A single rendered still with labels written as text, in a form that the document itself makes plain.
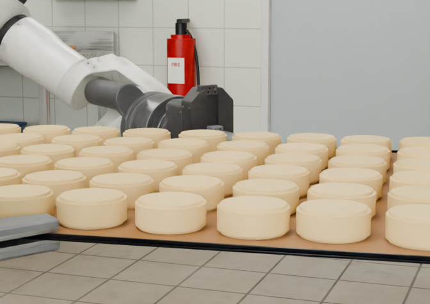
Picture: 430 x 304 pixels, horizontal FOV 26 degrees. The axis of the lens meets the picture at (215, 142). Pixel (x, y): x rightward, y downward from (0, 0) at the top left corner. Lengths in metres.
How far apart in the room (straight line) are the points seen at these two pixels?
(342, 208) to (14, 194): 0.23
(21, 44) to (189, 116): 0.32
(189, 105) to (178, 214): 0.40
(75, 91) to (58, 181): 0.50
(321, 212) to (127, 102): 0.56
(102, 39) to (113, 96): 3.90
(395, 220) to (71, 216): 0.22
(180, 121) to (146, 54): 3.97
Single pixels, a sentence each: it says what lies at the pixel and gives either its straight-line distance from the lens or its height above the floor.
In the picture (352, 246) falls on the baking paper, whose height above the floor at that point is 1.00.
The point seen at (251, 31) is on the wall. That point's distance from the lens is 4.80.
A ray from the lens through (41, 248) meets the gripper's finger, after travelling 0.64.
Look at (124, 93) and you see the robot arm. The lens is 1.13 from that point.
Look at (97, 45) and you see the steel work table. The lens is 5.05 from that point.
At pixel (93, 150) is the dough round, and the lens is 0.86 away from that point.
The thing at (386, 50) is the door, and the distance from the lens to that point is 4.69.
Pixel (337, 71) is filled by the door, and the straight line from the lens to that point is 4.74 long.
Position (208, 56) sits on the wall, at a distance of 4.88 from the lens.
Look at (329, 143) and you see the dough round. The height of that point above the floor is 1.02.
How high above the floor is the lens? 1.16
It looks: 9 degrees down
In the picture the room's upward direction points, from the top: straight up
